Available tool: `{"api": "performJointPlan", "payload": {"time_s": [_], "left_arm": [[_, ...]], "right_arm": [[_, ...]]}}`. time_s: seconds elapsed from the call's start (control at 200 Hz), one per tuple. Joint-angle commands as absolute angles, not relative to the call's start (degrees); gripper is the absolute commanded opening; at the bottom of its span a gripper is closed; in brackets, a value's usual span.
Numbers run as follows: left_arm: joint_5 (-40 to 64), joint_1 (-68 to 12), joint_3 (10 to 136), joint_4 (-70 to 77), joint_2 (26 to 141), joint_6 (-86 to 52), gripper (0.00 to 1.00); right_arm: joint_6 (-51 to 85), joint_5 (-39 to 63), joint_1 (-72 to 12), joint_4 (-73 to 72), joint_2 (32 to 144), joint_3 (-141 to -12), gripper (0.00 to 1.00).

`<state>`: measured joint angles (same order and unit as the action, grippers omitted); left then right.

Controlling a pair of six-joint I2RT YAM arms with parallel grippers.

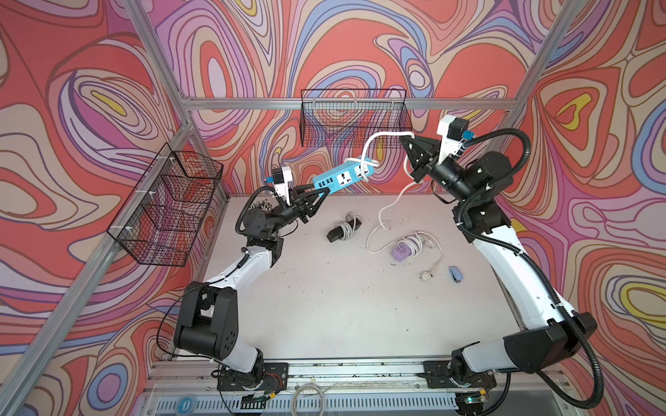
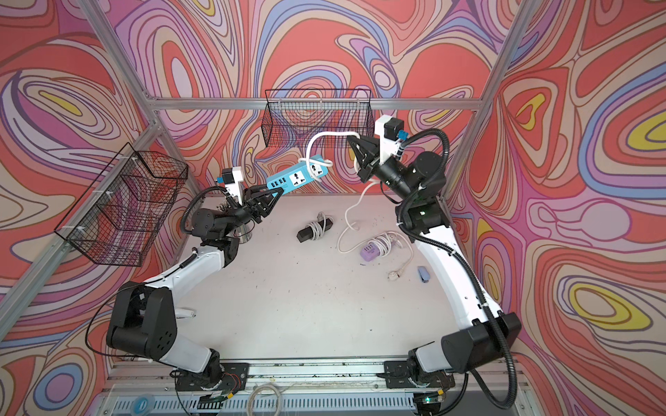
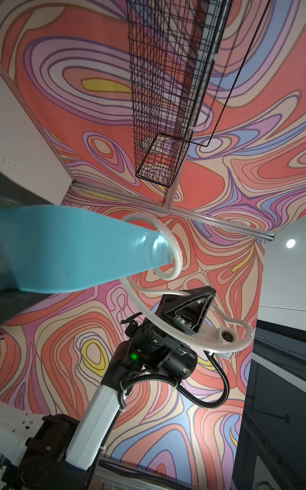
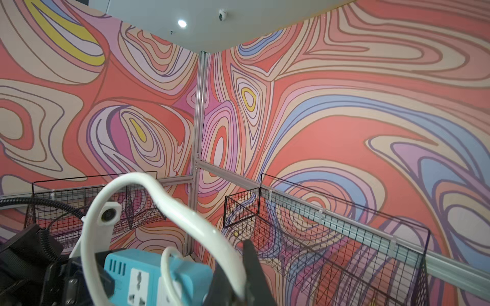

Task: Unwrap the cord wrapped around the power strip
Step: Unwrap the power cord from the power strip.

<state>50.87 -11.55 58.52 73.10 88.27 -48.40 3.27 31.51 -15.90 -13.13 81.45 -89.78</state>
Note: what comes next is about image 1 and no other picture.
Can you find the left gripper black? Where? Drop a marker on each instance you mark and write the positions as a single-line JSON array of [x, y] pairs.
[[301, 207]]

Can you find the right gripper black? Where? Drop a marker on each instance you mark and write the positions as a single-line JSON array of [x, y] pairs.
[[430, 151]]

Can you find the black power strip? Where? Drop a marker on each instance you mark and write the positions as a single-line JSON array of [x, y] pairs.
[[345, 229]]

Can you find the blue power strip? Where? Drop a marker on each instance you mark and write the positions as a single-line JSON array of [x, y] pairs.
[[356, 169]]

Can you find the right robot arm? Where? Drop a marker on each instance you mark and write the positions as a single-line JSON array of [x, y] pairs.
[[552, 330]]

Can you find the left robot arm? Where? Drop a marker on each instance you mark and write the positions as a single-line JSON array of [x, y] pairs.
[[208, 319]]

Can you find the purple power strip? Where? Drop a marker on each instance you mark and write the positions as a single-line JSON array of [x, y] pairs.
[[403, 249]]

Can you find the metal pen cup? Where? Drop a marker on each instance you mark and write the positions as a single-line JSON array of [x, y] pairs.
[[265, 206]]

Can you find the small blue plug cover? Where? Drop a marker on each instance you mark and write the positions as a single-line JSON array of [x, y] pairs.
[[456, 274]]

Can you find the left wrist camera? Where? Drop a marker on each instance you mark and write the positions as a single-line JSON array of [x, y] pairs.
[[281, 181]]

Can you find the black wire basket back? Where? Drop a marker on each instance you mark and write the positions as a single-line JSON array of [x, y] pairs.
[[347, 117]]

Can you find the black wire basket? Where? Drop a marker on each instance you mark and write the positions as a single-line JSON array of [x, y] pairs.
[[174, 195], [347, 117]]

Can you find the black wire basket left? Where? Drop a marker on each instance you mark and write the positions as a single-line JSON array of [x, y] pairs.
[[174, 195]]

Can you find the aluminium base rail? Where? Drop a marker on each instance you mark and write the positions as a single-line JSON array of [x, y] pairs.
[[359, 386]]

